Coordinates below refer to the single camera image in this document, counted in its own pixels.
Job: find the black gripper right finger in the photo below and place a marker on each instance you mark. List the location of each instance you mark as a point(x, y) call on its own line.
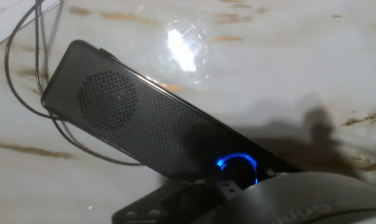
point(274, 172)

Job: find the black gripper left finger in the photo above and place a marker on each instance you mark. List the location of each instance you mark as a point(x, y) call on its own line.
point(175, 202)

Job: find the blue-lit speaker volume knob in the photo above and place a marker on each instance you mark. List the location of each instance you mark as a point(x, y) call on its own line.
point(237, 168)

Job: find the black speaker bar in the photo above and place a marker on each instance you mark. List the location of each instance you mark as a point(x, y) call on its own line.
point(138, 124)

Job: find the white printed papers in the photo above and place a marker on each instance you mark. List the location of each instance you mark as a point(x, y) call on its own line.
point(7, 18)

